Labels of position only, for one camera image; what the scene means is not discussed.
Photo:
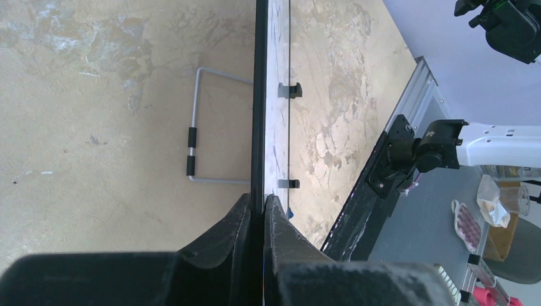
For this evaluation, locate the aluminium frame rail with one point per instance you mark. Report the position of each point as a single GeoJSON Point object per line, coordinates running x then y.
{"type": "Point", "coordinates": [422, 101]}

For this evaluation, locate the white whiteboard with black frame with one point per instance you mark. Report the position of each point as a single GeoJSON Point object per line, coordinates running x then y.
{"type": "Point", "coordinates": [273, 91]}

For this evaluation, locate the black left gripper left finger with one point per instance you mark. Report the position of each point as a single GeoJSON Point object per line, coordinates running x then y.
{"type": "Point", "coordinates": [211, 270]}

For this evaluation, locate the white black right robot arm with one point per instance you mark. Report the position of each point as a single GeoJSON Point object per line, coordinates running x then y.
{"type": "Point", "coordinates": [511, 28]}

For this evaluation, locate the grey wire whiteboard stand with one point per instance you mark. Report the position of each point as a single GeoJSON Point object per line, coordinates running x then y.
{"type": "Point", "coordinates": [200, 123]}

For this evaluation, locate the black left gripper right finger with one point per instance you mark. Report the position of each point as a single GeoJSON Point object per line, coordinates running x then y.
{"type": "Point", "coordinates": [297, 273]}

